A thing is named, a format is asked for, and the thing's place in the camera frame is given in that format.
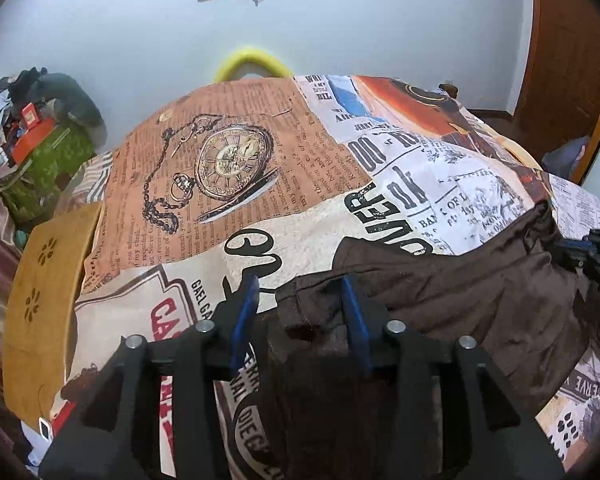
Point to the yellow foam tube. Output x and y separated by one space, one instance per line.
252 60

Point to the small white device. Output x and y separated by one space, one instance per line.
46 429

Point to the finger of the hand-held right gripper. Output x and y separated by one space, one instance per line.
575 250

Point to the blue cloth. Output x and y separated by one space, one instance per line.
565 157

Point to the pile of mixed clothes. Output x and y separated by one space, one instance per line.
7 105

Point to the brown pants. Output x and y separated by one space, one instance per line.
460 300

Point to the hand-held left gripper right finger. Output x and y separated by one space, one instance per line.
355 325

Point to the yellow wooden bed board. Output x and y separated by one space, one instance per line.
45 310

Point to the brown wooden door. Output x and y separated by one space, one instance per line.
565 50

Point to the orange box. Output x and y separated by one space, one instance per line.
32 137

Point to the printed blanket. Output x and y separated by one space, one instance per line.
280 185

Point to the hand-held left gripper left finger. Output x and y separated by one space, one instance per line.
244 325

